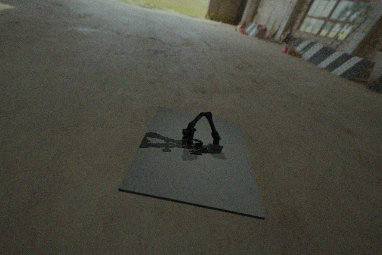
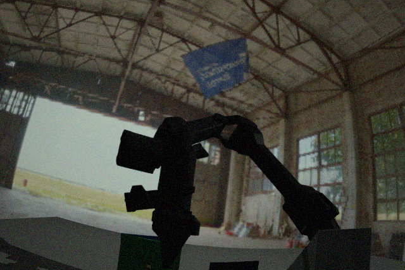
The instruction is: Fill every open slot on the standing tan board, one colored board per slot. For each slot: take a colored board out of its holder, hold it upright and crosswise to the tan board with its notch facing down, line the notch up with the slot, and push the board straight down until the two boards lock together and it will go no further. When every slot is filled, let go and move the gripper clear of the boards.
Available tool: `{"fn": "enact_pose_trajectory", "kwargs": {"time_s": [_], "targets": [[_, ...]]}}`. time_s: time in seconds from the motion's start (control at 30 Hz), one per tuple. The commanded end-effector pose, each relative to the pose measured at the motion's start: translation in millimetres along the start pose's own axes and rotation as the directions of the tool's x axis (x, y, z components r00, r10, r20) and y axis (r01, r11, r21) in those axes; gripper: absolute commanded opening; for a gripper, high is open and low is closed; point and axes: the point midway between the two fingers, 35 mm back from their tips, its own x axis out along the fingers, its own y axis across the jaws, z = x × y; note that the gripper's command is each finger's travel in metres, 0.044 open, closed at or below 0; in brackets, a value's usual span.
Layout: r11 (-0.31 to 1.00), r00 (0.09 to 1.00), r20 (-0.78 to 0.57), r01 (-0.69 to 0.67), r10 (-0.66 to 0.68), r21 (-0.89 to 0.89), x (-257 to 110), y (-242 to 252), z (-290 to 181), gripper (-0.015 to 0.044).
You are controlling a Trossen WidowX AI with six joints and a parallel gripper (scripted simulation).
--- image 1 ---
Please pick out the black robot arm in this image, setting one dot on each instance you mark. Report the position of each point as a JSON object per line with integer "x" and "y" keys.
{"x": 190, "y": 130}

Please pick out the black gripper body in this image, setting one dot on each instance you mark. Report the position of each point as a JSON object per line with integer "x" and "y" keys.
{"x": 190, "y": 142}

